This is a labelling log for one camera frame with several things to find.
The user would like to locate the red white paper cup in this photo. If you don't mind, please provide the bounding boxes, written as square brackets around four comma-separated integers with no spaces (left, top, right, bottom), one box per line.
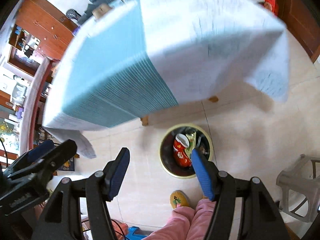
[173,133,191,168]

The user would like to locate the yellow round trash bin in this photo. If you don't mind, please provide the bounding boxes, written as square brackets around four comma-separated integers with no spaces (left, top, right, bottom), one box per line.
[159,124,214,179]

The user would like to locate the long wooden counter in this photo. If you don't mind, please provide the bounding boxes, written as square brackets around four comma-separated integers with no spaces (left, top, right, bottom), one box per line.
[19,58,59,155]

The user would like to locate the grey plastic stool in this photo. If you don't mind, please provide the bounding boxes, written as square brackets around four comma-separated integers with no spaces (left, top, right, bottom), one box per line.
[276,154,319,223]

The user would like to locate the pink trouser legs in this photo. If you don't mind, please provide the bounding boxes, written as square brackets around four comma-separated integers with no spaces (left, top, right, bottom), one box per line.
[145,198,216,240]

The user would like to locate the left yellow slipper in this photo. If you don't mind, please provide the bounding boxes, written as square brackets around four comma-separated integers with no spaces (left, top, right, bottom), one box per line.
[170,190,190,209]

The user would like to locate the yellow green snack bag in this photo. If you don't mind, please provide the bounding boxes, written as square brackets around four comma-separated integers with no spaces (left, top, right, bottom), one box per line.
[185,131,196,154]

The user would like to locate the wooden cabinet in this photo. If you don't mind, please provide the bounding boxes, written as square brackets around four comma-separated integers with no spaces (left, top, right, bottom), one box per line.
[15,0,77,60]

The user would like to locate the brown paper pulp tray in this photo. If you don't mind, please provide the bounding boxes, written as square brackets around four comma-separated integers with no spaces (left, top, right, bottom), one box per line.
[92,3,113,20]

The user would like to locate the patterned white teal tablecloth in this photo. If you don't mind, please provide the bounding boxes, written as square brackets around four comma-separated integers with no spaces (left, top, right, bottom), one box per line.
[42,0,290,158]

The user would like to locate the wooden door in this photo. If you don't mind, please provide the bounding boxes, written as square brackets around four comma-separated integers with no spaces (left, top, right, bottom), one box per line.
[276,0,319,63]

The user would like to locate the red gift box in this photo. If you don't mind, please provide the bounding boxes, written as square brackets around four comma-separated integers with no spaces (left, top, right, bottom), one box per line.
[264,0,278,16]

